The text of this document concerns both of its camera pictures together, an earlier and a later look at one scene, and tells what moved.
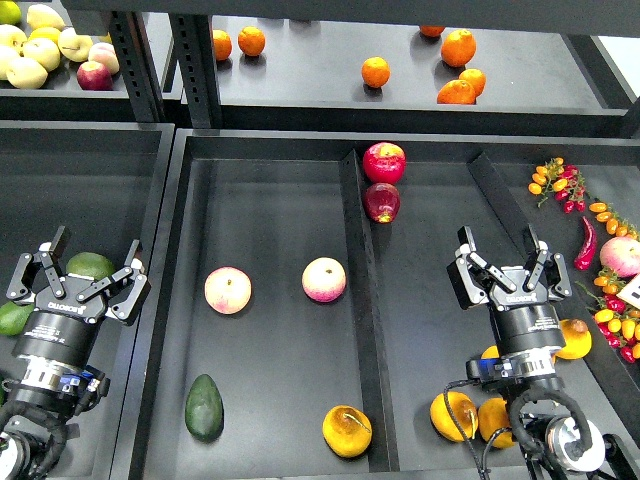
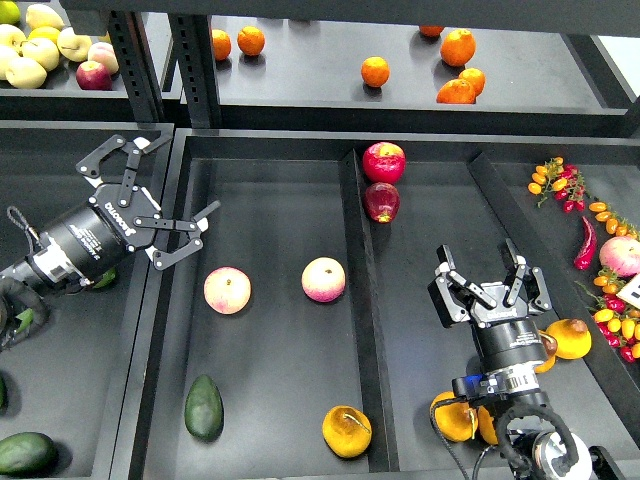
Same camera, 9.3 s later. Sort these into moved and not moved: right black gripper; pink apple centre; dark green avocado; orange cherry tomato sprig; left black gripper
Moved: right black gripper; left black gripper
Not moved: dark green avocado; pink apple centre; orange cherry tomato sprig
